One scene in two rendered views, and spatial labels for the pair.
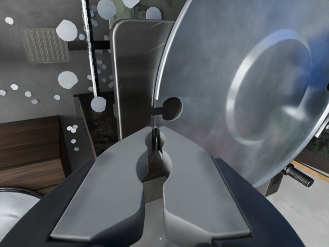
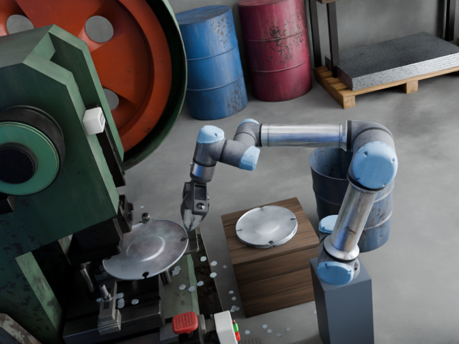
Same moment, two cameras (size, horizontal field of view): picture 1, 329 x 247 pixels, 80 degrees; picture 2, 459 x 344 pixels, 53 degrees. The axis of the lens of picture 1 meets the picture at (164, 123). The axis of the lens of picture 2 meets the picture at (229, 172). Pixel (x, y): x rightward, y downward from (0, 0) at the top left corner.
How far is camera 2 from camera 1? 1.42 m
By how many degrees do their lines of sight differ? 39
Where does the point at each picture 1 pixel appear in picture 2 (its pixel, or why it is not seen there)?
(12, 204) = (258, 238)
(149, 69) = (190, 244)
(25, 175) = (252, 254)
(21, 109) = (274, 319)
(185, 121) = (177, 237)
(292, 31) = (143, 261)
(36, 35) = not seen: outside the picture
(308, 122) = not seen: hidden behind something
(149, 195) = not seen: hidden behind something
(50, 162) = (238, 262)
